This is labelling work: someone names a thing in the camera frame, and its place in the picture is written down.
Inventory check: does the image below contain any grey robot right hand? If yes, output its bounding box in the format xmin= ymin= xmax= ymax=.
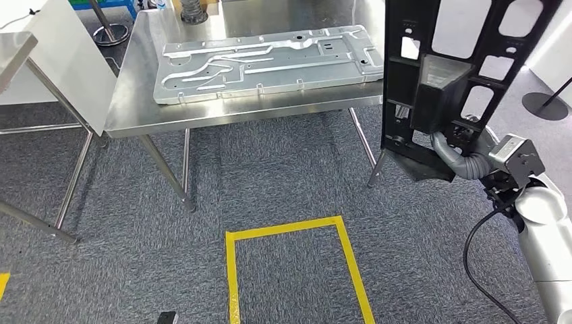
xmin=462 ymin=113 xmax=501 ymax=156

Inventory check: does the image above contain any black plastic mounting plate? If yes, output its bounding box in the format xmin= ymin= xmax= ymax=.
xmin=380 ymin=0 xmax=564 ymax=184

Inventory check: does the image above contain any stainless steel workbench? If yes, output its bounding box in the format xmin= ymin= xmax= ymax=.
xmin=103 ymin=0 xmax=389 ymax=214

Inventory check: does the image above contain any white lit display plinth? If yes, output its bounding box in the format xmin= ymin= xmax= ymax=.
xmin=525 ymin=0 xmax=572 ymax=108

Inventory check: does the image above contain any stamped grey metal panel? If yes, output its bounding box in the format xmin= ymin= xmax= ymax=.
xmin=152 ymin=24 xmax=385 ymax=106

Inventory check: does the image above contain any steel stanchion with round base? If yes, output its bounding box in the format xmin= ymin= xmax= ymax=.
xmin=87 ymin=0 xmax=130 ymax=47

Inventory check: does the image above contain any white board panel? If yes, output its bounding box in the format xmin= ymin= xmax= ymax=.
xmin=0 ymin=0 xmax=119 ymax=136

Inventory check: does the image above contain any stainless steel table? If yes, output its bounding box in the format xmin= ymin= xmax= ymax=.
xmin=0 ymin=31 xmax=109 ymax=246

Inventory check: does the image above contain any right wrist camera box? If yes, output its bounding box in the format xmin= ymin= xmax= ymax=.
xmin=488 ymin=133 xmax=547 ymax=189

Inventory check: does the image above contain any black camera cable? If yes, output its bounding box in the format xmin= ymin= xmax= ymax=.
xmin=461 ymin=201 xmax=522 ymax=324

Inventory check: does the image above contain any grey corrugated hose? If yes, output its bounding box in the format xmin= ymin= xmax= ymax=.
xmin=179 ymin=0 xmax=210 ymax=24

